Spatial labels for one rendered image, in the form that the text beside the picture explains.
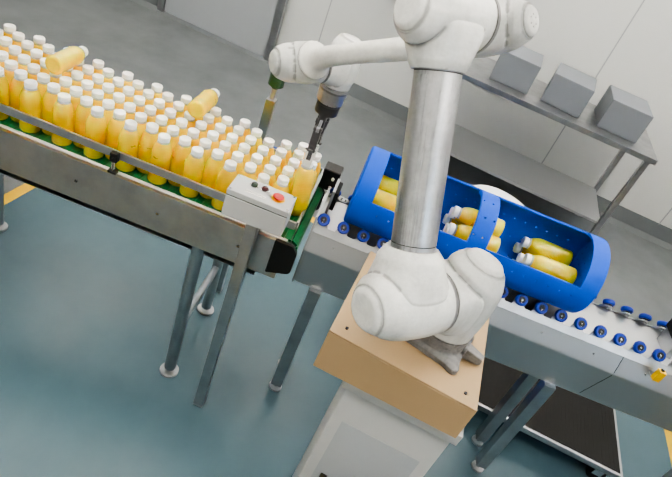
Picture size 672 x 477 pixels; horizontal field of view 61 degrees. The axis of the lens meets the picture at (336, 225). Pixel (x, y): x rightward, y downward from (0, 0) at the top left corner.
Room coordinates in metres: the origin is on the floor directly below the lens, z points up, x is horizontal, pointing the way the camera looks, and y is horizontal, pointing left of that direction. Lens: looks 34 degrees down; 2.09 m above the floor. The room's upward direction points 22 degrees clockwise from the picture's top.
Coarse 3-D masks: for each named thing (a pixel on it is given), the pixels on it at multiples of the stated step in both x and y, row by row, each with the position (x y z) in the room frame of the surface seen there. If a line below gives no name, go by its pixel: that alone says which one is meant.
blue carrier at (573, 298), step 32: (384, 160) 1.72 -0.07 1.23; (448, 192) 1.89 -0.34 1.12; (480, 192) 1.80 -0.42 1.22; (352, 224) 1.67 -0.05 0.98; (384, 224) 1.62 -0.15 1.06; (480, 224) 1.65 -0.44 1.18; (512, 224) 1.90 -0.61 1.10; (544, 224) 1.88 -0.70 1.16; (448, 256) 1.63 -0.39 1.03; (512, 256) 1.86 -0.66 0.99; (576, 256) 1.90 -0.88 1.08; (608, 256) 1.71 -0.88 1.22; (512, 288) 1.66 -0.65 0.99; (544, 288) 1.62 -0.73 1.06; (576, 288) 1.63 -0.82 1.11
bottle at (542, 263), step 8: (536, 256) 1.71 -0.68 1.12; (544, 256) 1.72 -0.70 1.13; (536, 264) 1.69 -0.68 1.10; (544, 264) 1.69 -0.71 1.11; (552, 264) 1.70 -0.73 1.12; (560, 264) 1.71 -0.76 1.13; (544, 272) 1.68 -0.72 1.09; (552, 272) 1.68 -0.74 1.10; (560, 272) 1.68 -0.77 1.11; (568, 272) 1.69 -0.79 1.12; (576, 272) 1.70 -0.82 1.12; (568, 280) 1.68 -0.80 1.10
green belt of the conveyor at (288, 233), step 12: (0, 120) 1.55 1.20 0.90; (12, 120) 1.58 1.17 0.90; (24, 132) 1.54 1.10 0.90; (72, 144) 1.58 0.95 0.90; (84, 156) 1.55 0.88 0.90; (144, 180) 1.55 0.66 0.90; (204, 204) 1.55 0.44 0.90; (312, 204) 1.81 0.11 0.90; (312, 216) 1.78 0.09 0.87; (288, 228) 1.61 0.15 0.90; (300, 228) 1.64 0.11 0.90; (288, 240) 1.55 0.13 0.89; (300, 240) 1.60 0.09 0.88
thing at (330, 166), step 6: (330, 162) 1.98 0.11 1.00; (324, 168) 1.93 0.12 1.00; (330, 168) 1.94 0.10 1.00; (336, 168) 1.96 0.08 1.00; (342, 168) 1.98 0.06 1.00; (324, 174) 1.92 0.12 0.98; (330, 174) 1.92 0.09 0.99; (336, 174) 1.92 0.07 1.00; (324, 180) 1.92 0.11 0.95; (330, 180) 1.92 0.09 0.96; (336, 180) 1.92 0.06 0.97; (318, 186) 1.92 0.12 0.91; (324, 186) 1.92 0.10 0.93; (330, 186) 1.91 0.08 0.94
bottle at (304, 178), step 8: (304, 168) 1.63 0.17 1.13; (312, 168) 1.65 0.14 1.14; (296, 176) 1.63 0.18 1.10; (304, 176) 1.62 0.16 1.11; (312, 176) 1.64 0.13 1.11; (296, 184) 1.62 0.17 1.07; (304, 184) 1.62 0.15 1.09; (312, 184) 1.64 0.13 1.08; (296, 192) 1.62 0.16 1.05; (304, 192) 1.62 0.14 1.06; (296, 200) 1.62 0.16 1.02; (304, 200) 1.62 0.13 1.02; (296, 208) 1.61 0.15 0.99; (304, 208) 1.63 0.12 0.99
